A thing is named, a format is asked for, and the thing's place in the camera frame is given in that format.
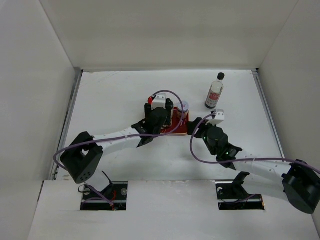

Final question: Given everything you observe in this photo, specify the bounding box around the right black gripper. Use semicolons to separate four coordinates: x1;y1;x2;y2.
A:
186;117;219;156

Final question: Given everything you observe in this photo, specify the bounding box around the small pink-lidded spice jar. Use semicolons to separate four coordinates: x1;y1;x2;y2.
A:
176;100;190;120

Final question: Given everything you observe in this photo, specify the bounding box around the red-capped sauce jar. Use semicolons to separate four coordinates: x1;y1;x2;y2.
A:
147;96;154;105

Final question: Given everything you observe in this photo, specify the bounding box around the tall clear vinegar bottle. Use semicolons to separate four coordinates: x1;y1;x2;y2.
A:
205;72;225;109

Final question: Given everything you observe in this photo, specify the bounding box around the black-capped white bottle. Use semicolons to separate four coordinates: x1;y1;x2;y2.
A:
165;98;174;118

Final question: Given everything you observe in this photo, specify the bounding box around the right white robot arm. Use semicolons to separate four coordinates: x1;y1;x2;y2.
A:
186;117;320;215

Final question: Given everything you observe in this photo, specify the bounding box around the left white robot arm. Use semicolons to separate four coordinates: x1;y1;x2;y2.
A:
60;99;174;200

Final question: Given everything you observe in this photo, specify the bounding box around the red rectangular tray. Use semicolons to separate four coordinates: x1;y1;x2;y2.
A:
160;106;190;136

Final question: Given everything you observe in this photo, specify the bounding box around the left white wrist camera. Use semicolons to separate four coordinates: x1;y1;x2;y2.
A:
151;93;167;110

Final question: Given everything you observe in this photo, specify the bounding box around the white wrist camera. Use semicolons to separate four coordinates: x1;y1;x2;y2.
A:
208;109;225;126
151;93;167;110

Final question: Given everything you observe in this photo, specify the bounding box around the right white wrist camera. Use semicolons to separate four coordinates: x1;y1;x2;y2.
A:
208;109;225;126

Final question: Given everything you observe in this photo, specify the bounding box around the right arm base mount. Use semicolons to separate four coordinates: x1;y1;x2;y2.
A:
215;172;265;211

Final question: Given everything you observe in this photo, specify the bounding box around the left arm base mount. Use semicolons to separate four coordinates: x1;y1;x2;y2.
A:
78;181;128;211

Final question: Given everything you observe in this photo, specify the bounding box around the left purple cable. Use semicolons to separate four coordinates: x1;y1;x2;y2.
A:
53;89;185;210

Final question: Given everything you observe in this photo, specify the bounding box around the purple cable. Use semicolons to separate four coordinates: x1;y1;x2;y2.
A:
53;89;185;210
189;112;320;204

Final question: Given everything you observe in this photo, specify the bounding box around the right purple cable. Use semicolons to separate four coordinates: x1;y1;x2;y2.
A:
189;112;320;204

